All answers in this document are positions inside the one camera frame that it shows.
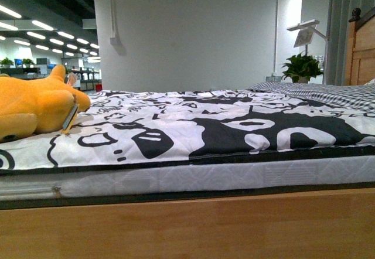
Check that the black and white quilt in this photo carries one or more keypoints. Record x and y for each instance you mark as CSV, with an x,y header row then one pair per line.
x,y
124,130

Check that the white wall junction box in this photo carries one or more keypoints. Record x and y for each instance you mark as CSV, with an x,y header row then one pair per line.
x,y
116,43

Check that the white mattress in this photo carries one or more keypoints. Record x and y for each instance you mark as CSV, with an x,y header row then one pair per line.
x,y
189,178

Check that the small picture card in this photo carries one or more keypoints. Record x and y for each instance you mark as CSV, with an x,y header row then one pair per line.
x,y
304,37

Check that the green potted plant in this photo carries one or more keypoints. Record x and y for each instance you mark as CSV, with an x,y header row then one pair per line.
x,y
301,68

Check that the white desk lamp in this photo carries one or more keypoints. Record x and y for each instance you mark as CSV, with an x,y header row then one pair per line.
x,y
313,23

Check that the orange plush toy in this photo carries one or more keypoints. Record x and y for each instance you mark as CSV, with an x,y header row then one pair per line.
x,y
38,106

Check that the checkered grey pillow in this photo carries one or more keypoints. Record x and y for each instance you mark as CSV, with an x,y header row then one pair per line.
x,y
352,97

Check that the wooden bed frame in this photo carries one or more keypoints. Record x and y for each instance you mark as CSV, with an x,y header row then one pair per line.
x,y
304,221

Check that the plush toy hang tag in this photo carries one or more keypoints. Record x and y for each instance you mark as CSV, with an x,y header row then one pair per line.
x,y
70,119

